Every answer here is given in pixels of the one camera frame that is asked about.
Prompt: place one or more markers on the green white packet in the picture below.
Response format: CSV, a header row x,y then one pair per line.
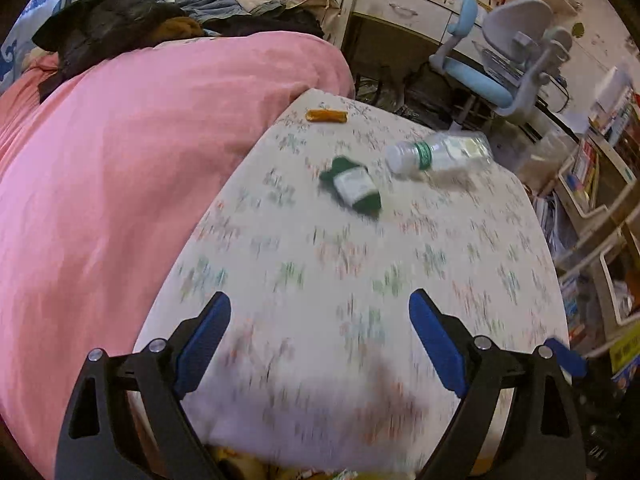
x,y
352,187

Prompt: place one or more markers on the white book rack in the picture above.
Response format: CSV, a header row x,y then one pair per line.
x,y
575,210

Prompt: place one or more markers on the pink duvet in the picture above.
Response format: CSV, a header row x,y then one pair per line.
x,y
125,185

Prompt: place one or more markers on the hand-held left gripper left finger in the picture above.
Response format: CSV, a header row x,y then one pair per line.
x,y
205,345

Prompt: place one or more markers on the floral cloth covered table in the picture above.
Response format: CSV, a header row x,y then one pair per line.
x,y
325,270

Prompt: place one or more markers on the blue denim clothing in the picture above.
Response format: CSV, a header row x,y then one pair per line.
x,y
220,2

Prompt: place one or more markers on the white desk drawer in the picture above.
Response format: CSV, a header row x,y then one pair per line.
x,y
400,10

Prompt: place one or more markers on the black down jacket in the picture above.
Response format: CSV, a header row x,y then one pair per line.
x,y
100,25

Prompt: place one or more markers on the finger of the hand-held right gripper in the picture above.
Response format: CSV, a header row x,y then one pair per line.
x,y
570,360

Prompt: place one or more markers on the clear plastic bag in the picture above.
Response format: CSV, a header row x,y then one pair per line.
x,y
545,160

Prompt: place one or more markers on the whale print curtain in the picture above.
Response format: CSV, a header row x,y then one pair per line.
x,y
30,35

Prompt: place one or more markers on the clear plastic bottle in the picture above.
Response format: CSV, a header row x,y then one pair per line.
x,y
440,155

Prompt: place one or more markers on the brown cloth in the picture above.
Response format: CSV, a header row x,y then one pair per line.
x,y
177,29

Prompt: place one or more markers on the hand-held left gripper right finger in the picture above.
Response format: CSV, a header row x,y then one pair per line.
x,y
437,342

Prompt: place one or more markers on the orange snack wrapper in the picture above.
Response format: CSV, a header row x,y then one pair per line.
x,y
326,116

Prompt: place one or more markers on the white rolling cart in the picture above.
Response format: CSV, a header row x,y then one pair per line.
x,y
612,280

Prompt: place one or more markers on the yellow blue box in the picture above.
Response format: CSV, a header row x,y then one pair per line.
x,y
627,355

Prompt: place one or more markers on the blue grey desk chair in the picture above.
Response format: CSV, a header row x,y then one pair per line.
x,y
475,80

